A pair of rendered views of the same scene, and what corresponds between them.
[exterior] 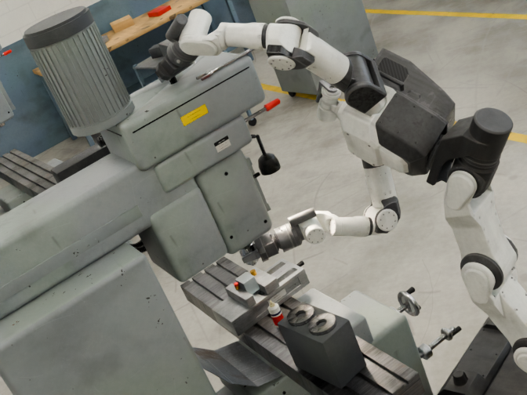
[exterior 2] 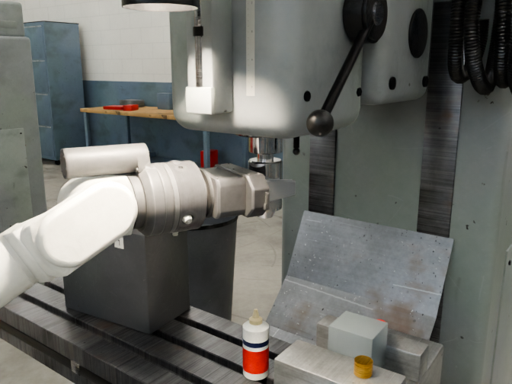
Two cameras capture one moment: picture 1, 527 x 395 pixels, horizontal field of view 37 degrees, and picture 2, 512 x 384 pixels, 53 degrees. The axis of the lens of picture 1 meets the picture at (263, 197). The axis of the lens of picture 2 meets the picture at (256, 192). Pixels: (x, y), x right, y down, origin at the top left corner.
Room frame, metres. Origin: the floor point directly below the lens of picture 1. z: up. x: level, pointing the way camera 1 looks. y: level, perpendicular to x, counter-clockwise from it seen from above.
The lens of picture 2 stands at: (2.97, -0.24, 1.39)
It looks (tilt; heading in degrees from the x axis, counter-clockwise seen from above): 14 degrees down; 150
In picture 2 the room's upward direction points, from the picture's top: straight up
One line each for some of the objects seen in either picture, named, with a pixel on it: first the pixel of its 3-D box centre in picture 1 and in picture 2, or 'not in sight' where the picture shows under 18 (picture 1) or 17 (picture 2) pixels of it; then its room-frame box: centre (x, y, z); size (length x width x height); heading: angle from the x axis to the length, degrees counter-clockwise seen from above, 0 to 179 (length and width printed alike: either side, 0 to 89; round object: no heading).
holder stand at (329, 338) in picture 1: (321, 342); (124, 260); (2.03, 0.01, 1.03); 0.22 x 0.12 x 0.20; 30
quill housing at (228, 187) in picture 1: (223, 196); (268, 4); (2.37, 0.12, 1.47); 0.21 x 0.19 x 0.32; 23
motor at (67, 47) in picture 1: (80, 71); not in sight; (2.28, 0.35, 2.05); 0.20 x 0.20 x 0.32
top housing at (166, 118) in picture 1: (179, 106); not in sight; (2.37, 0.13, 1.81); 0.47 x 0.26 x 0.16; 113
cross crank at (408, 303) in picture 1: (401, 308); not in sight; (2.57, -0.34, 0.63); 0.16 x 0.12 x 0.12; 113
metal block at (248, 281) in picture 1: (247, 284); (357, 344); (2.51, 0.18, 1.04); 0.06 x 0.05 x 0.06; 25
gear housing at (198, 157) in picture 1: (188, 147); not in sight; (2.36, 0.16, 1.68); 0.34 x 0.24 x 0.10; 113
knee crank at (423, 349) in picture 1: (439, 339); not in sight; (2.45, -0.42, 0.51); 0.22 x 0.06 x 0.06; 113
